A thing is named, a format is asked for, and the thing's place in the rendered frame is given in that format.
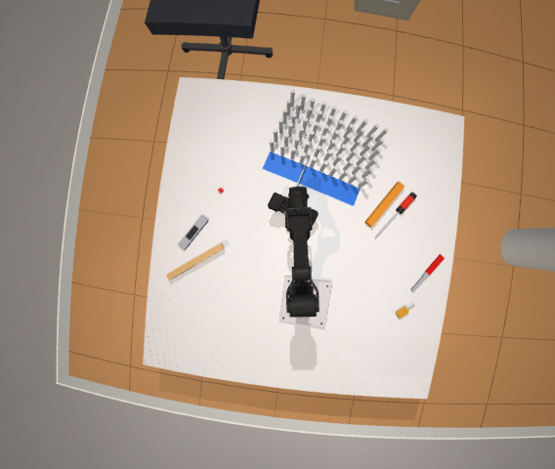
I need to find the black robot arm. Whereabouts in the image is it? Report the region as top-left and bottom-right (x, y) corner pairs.
(285, 186), (320, 317)

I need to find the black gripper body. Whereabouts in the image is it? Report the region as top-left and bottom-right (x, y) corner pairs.
(268, 192), (319, 224)

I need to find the orange flat bar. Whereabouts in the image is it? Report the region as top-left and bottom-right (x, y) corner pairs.
(364, 182), (405, 227)

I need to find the red screwdriver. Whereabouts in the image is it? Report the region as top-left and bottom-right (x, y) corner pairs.
(374, 192), (417, 238)

